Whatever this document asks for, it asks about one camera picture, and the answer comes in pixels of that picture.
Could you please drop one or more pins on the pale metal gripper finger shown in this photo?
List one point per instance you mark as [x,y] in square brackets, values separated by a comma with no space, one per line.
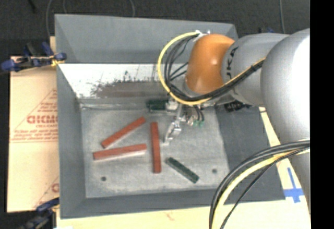
[178,128]
[169,136]

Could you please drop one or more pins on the red-brown flat block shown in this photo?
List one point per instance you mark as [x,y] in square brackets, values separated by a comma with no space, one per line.
[155,147]
[120,151]
[122,132]

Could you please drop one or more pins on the dark green flat block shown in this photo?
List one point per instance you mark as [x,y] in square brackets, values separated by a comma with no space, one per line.
[182,170]
[156,105]

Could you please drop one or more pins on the grey metal bin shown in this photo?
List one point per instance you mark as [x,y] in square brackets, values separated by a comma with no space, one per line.
[125,40]

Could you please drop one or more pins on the brown cardboard board, red print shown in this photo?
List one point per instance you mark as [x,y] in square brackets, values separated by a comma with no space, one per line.
[32,108]

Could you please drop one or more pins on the black cylinder on white bracket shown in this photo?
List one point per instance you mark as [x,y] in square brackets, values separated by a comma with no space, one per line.
[235,106]

